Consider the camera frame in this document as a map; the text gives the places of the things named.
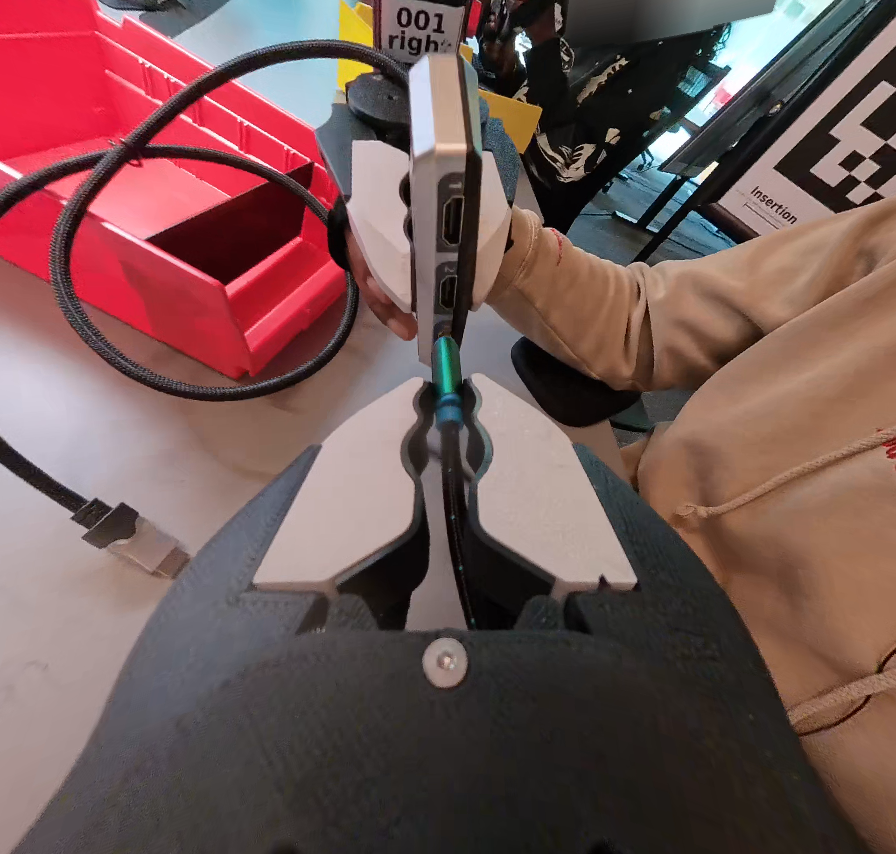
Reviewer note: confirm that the person's right forearm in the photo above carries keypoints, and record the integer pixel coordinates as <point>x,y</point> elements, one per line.
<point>595,294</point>

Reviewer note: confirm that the yellow plastic bin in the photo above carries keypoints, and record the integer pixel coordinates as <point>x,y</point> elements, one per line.
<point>514,122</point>

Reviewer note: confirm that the black silver hdmi switch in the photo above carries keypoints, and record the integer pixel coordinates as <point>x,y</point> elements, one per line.
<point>437,111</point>

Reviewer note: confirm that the person's beige hoodie torso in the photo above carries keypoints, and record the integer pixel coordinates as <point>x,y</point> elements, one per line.
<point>805,553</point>

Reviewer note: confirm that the person's right hand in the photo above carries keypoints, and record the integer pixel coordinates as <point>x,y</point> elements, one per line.
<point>381,308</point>

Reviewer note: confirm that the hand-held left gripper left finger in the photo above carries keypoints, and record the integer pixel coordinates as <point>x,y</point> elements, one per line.
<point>336,504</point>

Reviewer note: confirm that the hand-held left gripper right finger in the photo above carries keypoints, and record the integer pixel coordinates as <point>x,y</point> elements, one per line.
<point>553,497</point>

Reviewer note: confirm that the framed marker tag sign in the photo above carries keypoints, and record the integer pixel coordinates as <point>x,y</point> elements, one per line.
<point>763,195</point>

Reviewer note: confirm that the black bin divider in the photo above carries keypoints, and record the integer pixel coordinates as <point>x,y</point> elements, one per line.
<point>238,230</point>

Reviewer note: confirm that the black chair armrest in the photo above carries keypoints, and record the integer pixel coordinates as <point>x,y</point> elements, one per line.
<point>567,392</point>

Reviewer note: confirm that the red plastic bin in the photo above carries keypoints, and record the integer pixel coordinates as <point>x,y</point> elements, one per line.
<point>70,62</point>

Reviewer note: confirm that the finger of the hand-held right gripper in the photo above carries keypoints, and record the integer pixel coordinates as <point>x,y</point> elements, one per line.
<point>492,223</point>
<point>381,216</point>

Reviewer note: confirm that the black framed panel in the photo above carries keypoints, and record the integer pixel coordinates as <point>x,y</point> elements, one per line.
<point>770,69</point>

